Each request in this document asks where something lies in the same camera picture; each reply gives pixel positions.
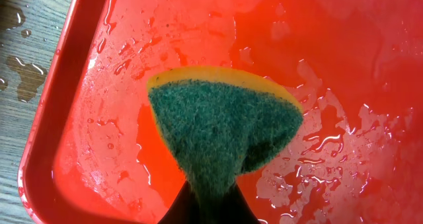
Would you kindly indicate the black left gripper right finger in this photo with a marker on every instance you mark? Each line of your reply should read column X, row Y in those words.
column 234, row 208

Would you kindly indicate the red plastic tray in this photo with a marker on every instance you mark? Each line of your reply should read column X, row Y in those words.
column 94, row 155

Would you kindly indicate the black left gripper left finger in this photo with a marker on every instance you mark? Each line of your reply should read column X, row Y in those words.
column 185, row 208

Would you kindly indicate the orange green sponge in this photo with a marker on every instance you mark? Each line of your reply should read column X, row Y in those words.
column 220, row 123

